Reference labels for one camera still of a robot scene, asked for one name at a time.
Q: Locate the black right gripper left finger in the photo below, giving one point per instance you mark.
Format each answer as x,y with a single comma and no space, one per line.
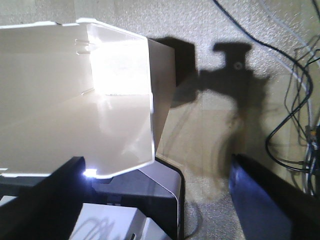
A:
50,209

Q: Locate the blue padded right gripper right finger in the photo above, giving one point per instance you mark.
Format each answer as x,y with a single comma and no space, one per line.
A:
268,207

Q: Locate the white plastic trash bin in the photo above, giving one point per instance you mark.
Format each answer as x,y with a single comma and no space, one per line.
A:
83,89

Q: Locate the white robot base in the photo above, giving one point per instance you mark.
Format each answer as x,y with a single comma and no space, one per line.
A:
143,204

